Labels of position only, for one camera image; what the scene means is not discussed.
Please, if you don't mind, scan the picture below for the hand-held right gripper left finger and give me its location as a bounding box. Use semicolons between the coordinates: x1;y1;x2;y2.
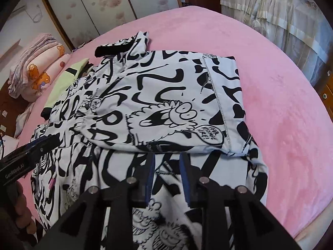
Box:
34;152;157;250

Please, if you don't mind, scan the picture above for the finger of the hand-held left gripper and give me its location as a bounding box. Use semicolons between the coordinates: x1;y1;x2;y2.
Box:
25;135;61;157

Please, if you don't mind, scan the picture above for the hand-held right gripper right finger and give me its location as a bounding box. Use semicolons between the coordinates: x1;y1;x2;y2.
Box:
179;152;302;250

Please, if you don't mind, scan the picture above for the black and white printed jacket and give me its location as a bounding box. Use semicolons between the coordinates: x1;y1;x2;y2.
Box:
30;31;268;250

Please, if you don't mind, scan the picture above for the person's left hand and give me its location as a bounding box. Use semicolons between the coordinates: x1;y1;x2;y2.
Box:
12;182;37;240

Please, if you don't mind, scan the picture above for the light green and black garment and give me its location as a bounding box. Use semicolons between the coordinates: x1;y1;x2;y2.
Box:
42;59;90;120

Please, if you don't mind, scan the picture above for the pink bed blanket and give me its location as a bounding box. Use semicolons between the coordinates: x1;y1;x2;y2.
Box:
14;5;333;243

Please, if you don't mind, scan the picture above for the floral sliding door wardrobe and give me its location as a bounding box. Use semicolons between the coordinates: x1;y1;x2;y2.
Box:
39;0;183;50

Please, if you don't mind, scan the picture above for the wooden drawer cabinet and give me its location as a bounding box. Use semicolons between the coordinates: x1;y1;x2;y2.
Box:
313;73;333;115

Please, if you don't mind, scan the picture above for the bed with beige ruffled cover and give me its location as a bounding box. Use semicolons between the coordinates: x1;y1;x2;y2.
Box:
220;0;333;84

